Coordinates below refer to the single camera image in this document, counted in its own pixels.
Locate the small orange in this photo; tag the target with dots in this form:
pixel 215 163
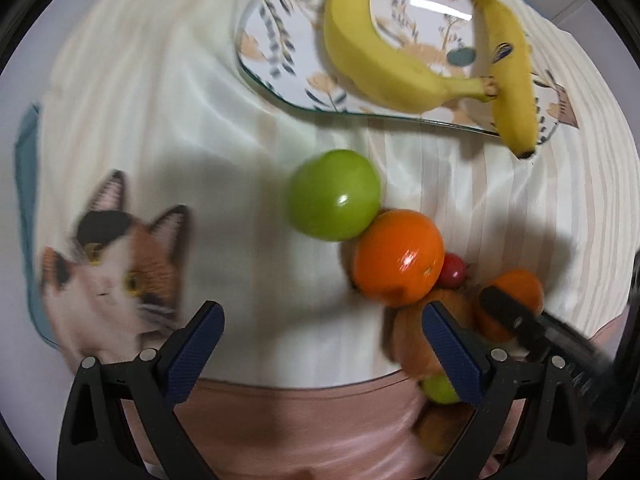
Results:
pixel 525 290

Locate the large yellow banana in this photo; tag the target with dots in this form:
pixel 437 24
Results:
pixel 360 45

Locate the small yellow banana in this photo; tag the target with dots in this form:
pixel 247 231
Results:
pixel 515 90

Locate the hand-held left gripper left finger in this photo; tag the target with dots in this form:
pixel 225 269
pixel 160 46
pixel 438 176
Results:
pixel 197 350

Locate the floral glass plate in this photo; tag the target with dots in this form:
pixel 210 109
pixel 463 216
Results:
pixel 280 35

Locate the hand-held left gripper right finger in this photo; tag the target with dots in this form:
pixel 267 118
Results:
pixel 450 355

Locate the brown leather blanket label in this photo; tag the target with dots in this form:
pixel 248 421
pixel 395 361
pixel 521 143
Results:
pixel 564 105

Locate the brown pear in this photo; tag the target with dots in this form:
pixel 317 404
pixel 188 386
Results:
pixel 410 335

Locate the teal pillow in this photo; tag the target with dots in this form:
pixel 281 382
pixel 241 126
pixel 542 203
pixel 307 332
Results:
pixel 25 170

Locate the striped cat print blanket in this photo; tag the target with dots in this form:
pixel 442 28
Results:
pixel 200 110

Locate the reddish brown fruit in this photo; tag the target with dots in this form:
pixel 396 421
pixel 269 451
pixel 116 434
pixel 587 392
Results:
pixel 440 430

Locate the large orange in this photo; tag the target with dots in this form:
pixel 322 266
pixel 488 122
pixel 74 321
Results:
pixel 400 255

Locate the green apple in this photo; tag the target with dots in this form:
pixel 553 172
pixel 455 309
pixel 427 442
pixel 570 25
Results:
pixel 440 390
pixel 335 195

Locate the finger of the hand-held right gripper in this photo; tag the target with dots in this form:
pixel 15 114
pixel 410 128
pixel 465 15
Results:
pixel 510 310

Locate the small red cherry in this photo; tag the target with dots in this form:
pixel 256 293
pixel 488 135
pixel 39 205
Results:
pixel 452 271

